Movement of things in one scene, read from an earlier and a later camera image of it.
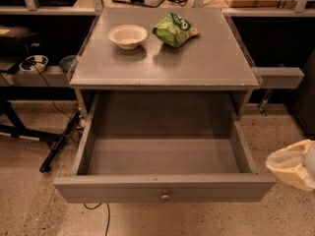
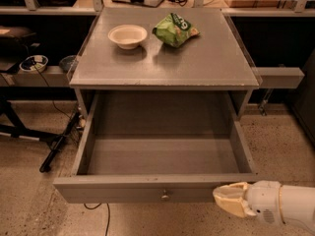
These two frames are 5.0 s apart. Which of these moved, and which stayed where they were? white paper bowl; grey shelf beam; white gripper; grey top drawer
Moved: white gripper
Stayed: white paper bowl; grey top drawer; grey shelf beam
